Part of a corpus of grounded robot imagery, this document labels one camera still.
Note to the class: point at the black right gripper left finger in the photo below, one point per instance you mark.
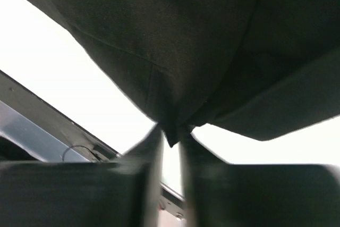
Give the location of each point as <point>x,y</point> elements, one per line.
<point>123,192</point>

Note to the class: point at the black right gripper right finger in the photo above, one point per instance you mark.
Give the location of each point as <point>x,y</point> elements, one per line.
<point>223,194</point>

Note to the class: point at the black long sleeve shirt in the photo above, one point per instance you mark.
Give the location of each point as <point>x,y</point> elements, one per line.
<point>259,68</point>

